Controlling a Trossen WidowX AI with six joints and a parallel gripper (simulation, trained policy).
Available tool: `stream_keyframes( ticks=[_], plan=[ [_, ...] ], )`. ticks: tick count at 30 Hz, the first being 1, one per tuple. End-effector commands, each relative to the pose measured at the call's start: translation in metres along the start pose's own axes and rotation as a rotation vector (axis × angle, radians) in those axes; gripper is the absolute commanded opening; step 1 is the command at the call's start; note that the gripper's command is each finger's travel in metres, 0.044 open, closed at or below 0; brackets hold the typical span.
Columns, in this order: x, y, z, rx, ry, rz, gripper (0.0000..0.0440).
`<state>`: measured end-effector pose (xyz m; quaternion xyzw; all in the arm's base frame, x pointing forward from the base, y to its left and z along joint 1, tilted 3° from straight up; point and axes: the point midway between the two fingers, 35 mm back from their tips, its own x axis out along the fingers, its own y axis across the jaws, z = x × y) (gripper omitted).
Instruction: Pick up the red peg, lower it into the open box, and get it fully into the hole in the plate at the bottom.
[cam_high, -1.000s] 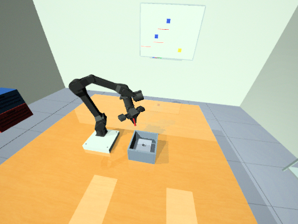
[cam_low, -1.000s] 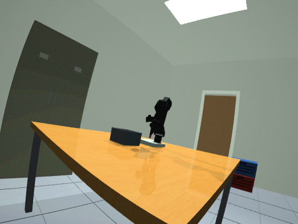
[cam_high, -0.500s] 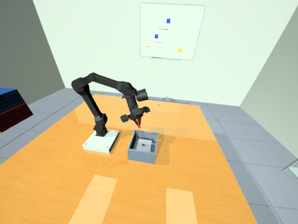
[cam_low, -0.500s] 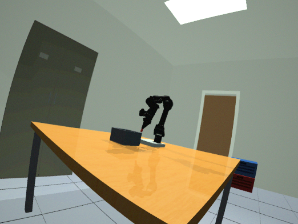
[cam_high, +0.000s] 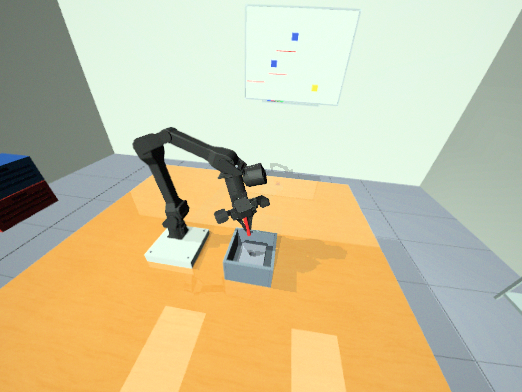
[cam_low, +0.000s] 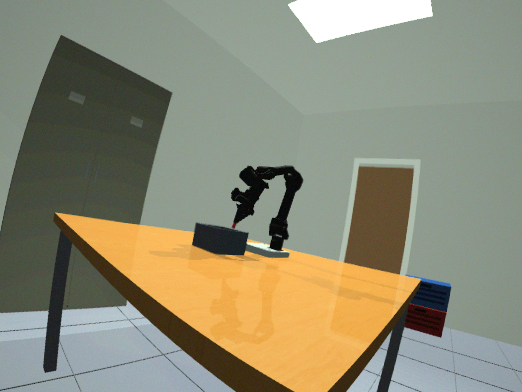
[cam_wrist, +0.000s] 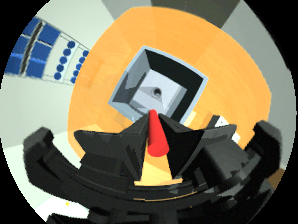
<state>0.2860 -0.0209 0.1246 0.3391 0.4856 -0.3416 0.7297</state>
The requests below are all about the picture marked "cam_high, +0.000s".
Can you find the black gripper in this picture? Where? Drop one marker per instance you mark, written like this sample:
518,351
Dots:
221,215

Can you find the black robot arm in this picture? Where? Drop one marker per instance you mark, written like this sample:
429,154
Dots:
150,149

